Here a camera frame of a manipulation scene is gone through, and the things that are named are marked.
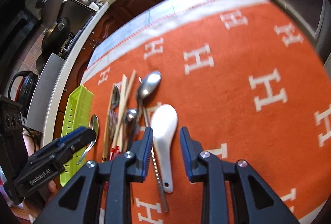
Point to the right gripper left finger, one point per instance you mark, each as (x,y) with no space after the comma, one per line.
(79,201)

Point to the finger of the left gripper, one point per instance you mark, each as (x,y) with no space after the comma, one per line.
(75,141)
(51,148)

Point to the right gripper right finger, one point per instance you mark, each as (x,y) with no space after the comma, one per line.
(253,200)

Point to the green plastic utensil tray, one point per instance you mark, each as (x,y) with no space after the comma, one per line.
(77,114)

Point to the dark wooden chopstick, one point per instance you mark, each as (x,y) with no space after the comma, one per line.
(106,126)

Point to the metal spiral chopstick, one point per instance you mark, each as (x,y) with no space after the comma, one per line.
(159,182)

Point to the white ceramic soup spoon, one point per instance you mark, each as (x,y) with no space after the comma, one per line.
(164,124)

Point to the large steel spoon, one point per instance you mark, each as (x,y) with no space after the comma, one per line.
(146,88)

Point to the steel splash guard panel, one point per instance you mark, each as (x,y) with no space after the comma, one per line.
(42,94)

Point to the black pressure cooker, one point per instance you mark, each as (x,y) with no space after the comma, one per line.
(25,89)

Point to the black wok with lid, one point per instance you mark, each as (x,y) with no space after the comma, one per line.
(57,34)

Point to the orange H pattern blanket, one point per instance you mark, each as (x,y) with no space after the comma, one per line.
(243,79)

